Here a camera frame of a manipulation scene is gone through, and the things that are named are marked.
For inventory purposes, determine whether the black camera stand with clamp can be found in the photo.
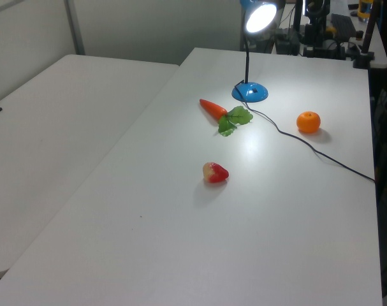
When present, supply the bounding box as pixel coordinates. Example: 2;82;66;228
353;0;381;69

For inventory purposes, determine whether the black keyboard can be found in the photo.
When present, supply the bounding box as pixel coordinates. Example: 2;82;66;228
330;13;357;40

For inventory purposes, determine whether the toy orange fruit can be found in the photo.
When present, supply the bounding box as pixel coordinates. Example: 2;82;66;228
296;111;321;135

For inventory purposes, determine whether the orange toy carrot with leaves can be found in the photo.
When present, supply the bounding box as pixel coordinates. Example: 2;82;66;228
199;98;254;138

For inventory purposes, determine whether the blue desk lamp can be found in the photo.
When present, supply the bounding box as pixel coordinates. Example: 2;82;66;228
231;0;286;103

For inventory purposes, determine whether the white side table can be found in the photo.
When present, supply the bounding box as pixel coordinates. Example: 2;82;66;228
0;54;180;278

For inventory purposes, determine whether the black vertical pole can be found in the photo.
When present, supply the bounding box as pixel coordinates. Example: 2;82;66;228
292;0;304;38

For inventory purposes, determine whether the white background desk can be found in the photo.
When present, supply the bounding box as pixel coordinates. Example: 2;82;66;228
277;0;387;68

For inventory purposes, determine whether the red toy strawberry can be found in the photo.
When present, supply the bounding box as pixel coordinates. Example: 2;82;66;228
202;161;230;184

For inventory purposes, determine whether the grey partition post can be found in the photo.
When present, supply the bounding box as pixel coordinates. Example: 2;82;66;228
64;0;86;56

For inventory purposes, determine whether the dark robot gripper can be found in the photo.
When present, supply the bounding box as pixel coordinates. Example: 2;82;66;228
304;0;331;48

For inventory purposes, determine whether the black lamp power cable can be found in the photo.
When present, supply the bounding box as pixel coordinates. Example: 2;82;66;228
242;101;376;184

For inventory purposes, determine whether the yellow and blue object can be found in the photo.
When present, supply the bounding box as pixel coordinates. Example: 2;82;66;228
357;0;372;20

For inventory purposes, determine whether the black equipment base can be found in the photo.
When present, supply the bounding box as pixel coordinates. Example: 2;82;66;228
302;40;353;61

